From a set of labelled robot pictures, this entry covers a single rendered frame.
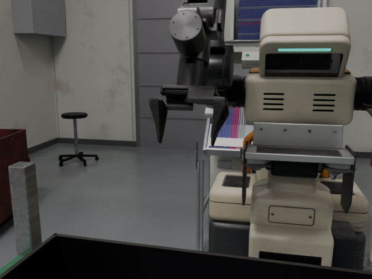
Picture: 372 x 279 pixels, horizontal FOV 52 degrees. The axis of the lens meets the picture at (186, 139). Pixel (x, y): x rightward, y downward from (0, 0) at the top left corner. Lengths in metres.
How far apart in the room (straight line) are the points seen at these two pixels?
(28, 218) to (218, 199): 0.84
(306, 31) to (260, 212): 0.49
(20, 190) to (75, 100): 5.33
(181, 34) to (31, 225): 0.39
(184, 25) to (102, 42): 5.07
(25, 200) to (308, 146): 0.68
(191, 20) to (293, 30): 0.36
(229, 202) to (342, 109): 0.55
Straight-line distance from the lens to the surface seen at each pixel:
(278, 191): 1.10
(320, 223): 1.12
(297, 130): 1.01
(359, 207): 1.39
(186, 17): 0.67
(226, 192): 1.37
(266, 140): 1.01
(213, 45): 0.95
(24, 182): 0.64
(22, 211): 0.66
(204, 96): 0.67
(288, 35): 0.96
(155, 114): 0.69
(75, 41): 5.90
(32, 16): 5.26
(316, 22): 0.99
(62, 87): 6.03
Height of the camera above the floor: 1.26
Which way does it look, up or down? 12 degrees down
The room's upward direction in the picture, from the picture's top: straight up
